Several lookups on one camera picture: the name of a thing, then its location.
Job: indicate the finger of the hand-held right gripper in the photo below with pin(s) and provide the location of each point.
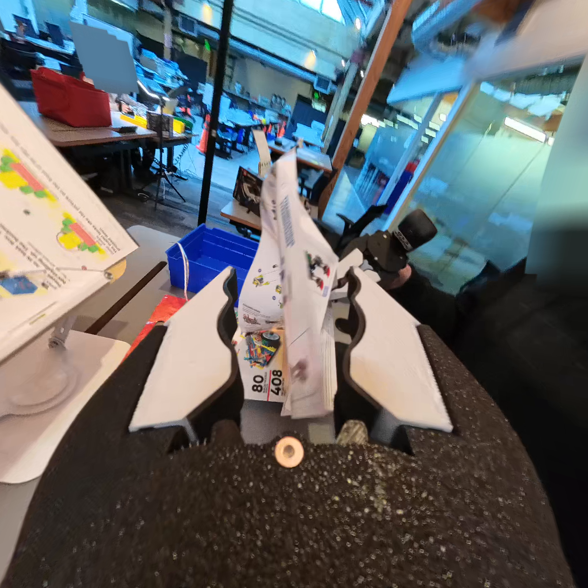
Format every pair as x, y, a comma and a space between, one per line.
339, 295
353, 259

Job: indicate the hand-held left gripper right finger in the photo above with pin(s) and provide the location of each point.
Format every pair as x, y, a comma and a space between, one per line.
395, 367

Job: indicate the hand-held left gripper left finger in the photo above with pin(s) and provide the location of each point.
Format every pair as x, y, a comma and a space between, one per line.
183, 358

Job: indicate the toy instruction sheet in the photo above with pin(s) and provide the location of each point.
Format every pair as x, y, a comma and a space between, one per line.
294, 275

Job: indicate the person's right hand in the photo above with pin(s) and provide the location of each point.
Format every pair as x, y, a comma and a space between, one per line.
405, 277

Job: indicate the black office chair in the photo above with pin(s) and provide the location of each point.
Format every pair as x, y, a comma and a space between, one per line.
363, 220

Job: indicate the orange toy set bag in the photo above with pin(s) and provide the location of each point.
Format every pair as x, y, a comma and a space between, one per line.
160, 312

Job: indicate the blue plastic bin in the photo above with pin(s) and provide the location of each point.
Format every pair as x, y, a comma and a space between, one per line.
216, 257

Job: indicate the person's black clothing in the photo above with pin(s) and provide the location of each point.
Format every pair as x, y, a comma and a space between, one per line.
505, 344

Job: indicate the black product box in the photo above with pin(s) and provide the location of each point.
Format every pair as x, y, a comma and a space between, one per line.
246, 188

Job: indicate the printed instruction page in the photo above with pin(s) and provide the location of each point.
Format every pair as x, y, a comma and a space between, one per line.
55, 229

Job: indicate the black metal pole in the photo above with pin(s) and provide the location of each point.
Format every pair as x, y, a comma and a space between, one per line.
213, 138

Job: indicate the orange traffic cone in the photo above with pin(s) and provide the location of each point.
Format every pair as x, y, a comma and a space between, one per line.
203, 138

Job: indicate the black tripod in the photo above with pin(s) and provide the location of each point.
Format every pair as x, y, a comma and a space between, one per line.
160, 156

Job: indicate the red storage bin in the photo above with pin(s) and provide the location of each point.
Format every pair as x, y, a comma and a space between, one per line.
69, 101

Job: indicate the wooden support post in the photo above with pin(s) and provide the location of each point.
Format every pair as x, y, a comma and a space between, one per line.
363, 105

